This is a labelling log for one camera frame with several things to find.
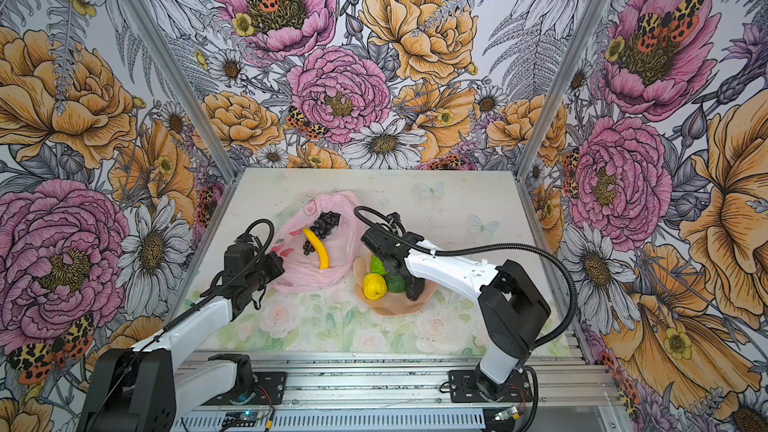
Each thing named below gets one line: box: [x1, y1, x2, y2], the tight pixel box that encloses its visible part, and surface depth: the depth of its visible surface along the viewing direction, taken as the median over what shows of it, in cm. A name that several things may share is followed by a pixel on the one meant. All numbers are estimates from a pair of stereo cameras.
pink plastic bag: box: [270, 191, 368, 293], surface depth 94 cm
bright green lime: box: [370, 254, 388, 276], surface depth 89 cm
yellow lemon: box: [362, 273, 387, 301], surface depth 87 cm
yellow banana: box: [302, 228, 330, 270], surface depth 98 cm
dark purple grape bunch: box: [303, 211, 341, 255], surface depth 104 cm
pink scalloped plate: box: [353, 252, 439, 316], surface depth 88 cm
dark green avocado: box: [386, 275, 406, 293], surface depth 89 cm
